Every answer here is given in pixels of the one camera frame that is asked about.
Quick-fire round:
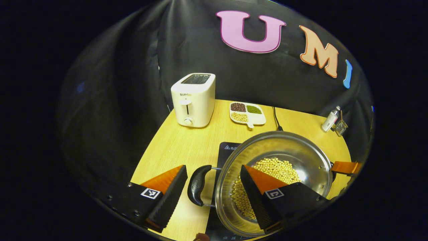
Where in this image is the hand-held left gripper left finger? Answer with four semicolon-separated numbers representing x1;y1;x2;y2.
100;164;188;234

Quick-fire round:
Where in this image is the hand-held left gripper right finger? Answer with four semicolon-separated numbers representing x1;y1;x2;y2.
240;164;330;235

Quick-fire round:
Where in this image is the pile of yellow soybeans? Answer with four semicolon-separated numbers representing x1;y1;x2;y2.
231;157;301;220

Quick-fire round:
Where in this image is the black induction cooktop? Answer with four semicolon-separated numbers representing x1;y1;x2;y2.
205;142;268;241

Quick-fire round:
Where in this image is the stainless steel pot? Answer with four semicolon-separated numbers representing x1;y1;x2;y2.
187;131;335;236

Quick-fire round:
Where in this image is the white plastic bottle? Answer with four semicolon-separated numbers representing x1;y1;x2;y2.
321;106;341;132

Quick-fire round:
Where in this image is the white divided bean dish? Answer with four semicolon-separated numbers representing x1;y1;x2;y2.
229;102;266;129

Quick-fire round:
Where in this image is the white toaster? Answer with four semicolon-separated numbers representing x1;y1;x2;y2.
171;73;216;128

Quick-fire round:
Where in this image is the wire mesh holder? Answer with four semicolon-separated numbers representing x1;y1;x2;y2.
334;110;349;137

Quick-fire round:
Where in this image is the black power cable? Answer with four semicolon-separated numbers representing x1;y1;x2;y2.
273;106;284;132

